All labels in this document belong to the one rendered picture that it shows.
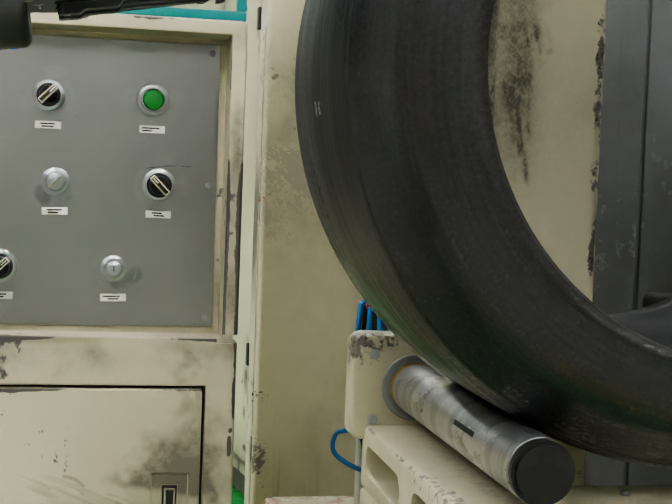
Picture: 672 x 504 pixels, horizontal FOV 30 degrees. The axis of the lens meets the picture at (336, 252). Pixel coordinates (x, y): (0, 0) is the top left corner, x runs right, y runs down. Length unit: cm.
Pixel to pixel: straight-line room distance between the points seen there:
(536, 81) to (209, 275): 50
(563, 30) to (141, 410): 64
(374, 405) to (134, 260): 45
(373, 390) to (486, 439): 28
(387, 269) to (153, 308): 70
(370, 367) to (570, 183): 26
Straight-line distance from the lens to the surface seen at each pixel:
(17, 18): 85
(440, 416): 99
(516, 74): 120
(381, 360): 115
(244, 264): 432
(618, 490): 124
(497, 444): 87
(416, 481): 98
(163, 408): 148
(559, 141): 122
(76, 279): 151
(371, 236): 84
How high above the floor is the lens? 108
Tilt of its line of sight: 3 degrees down
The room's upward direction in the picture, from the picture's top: 2 degrees clockwise
